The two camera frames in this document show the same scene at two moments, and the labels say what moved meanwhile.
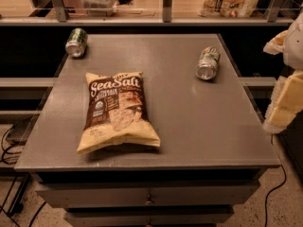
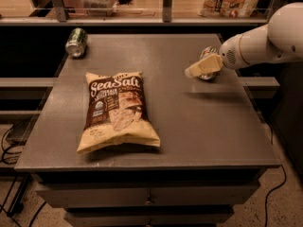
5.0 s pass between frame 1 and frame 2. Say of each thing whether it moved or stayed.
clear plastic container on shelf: stayed
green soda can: stayed
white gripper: moved
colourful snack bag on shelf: stayed
